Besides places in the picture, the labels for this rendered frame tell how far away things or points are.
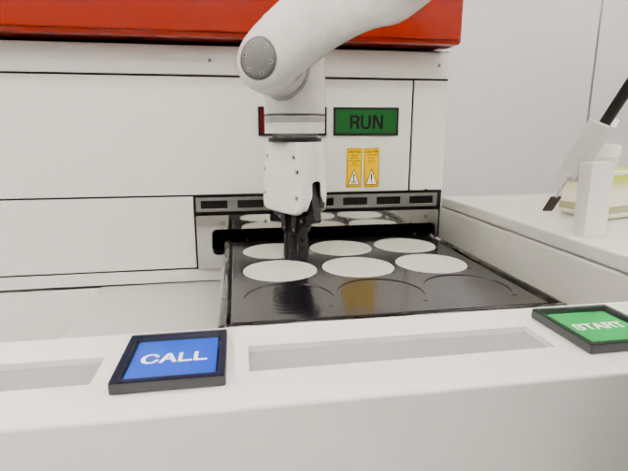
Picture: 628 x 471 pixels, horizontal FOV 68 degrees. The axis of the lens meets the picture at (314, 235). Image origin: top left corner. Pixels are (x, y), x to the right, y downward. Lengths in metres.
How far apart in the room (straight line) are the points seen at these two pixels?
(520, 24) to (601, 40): 0.46
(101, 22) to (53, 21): 0.06
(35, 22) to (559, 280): 0.78
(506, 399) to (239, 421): 0.14
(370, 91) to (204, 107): 0.29
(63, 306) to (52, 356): 0.62
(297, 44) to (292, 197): 0.20
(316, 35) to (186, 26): 0.29
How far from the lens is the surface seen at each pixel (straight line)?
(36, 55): 0.88
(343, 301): 0.52
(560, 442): 0.31
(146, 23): 0.80
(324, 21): 0.56
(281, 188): 0.65
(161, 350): 0.28
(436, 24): 0.86
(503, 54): 2.69
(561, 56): 2.87
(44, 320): 0.94
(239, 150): 0.82
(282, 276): 0.61
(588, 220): 0.62
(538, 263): 0.66
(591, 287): 0.59
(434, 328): 0.32
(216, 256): 0.84
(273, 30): 0.57
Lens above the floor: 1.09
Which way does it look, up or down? 13 degrees down
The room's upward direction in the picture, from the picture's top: straight up
